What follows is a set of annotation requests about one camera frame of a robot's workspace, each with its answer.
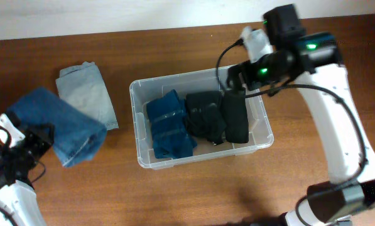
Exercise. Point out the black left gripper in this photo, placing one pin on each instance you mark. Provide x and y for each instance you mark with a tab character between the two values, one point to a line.
46	137

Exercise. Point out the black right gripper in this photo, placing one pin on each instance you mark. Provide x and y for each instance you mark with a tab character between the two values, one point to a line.
254	70

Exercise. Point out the black garment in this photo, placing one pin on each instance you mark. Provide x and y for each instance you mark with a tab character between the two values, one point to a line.
234	112
204	116

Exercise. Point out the blue denim jeans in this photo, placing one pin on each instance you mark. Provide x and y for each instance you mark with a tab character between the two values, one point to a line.
77	137

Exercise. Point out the dark blue garment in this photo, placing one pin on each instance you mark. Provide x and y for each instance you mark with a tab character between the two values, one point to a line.
168	130

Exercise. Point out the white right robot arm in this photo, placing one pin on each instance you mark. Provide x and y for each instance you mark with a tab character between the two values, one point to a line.
320	75

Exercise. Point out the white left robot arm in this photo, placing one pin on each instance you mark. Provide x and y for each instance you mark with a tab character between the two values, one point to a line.
18	203

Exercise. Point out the clear plastic storage container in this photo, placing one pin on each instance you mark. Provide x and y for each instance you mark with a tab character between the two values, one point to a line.
145	90

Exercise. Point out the light grey folded jeans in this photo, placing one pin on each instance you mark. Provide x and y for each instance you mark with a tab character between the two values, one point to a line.
83	87

